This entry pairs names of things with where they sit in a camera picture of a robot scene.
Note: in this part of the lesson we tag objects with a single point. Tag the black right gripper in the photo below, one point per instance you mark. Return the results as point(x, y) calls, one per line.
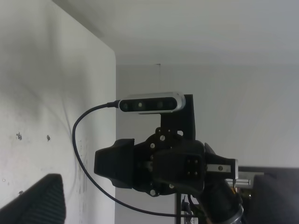
point(165, 162)

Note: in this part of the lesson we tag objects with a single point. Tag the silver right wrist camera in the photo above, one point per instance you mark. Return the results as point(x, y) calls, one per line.
point(153, 103)

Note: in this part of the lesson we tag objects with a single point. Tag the dark monitor at edge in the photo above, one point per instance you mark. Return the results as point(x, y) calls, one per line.
point(272, 196)

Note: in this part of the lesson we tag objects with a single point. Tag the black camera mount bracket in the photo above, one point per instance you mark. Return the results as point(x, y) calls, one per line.
point(182, 120)

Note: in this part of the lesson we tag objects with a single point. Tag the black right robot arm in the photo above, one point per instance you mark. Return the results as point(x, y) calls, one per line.
point(219, 202)

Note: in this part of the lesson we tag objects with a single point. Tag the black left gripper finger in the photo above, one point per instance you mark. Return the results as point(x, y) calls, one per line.
point(42, 203)

